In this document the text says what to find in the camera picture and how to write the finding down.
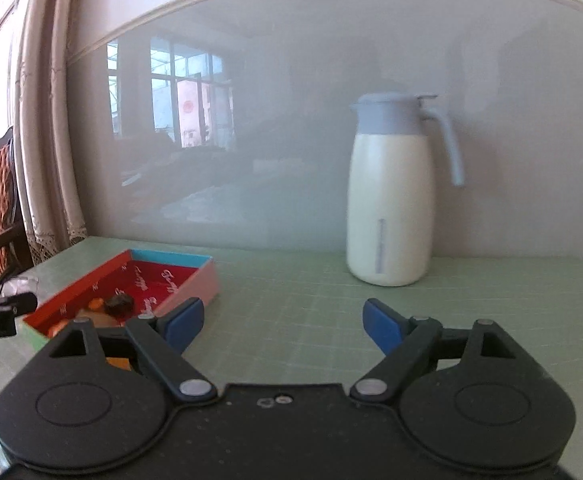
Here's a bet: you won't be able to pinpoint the white thermos jug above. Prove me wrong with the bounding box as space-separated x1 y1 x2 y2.
346 92 466 287

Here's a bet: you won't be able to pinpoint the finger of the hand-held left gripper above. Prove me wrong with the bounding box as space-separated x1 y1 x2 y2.
0 293 38 317

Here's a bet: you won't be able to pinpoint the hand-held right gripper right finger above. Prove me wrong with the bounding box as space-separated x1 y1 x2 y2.
350 298 542 403

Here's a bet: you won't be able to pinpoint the green grid mat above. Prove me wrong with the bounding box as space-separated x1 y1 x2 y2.
0 236 583 480

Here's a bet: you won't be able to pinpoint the colourful cardboard box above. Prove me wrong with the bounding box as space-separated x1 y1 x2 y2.
22 249 220 373

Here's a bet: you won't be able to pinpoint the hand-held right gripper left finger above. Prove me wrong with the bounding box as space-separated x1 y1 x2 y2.
36 298 218 403

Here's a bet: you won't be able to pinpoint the dark round wrinkled fruit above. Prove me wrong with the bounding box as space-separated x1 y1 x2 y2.
104 296 136 318

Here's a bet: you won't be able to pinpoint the wire-rim eyeglasses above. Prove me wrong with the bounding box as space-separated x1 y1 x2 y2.
0 275 39 297

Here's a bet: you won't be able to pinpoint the beige curtain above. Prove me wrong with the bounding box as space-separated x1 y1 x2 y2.
14 0 89 261

